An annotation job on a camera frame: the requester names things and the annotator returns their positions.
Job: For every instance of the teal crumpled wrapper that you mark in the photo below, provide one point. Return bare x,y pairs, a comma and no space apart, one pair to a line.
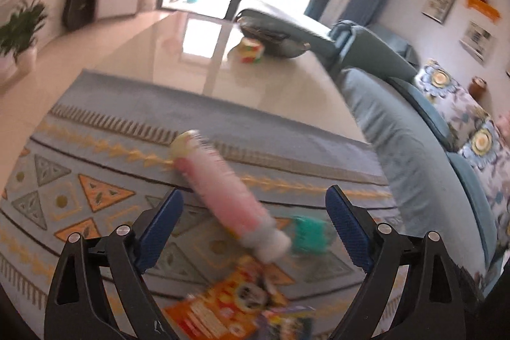
310,236

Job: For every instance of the orange wall shelf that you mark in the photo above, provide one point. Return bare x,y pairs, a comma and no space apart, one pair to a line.
482,7

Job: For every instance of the white picture frame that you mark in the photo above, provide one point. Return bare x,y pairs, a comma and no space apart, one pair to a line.
477,40

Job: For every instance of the brown monkey plush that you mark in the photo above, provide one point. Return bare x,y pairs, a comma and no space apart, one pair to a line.
477,87

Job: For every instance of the puzzle cube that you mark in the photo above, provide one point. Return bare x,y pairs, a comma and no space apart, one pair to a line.
251,51

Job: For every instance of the tall dark picture frame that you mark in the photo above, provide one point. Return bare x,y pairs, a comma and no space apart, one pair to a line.
439,3

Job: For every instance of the orange snack packet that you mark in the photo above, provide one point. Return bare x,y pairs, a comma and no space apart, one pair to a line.
215,304

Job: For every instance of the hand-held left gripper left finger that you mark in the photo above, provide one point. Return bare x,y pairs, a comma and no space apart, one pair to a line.
159,232

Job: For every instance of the green potted plant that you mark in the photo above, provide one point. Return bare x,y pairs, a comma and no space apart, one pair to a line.
22,27

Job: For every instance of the pink spray can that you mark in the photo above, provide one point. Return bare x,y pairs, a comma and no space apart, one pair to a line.
223,192

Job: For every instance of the black bowl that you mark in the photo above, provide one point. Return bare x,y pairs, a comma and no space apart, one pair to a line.
275,41

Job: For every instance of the patterned blue rug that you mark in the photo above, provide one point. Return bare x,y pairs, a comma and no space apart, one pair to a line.
119,113

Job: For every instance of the blue sofa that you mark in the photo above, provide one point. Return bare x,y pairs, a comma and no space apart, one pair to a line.
390,133

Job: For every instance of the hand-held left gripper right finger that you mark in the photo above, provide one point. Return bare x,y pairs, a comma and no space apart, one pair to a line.
350,228

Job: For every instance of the blue cushion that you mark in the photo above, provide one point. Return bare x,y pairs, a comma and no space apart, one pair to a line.
476,204
426,113

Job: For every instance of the dark colourful packet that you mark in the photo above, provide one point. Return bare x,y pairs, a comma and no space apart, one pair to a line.
287,324

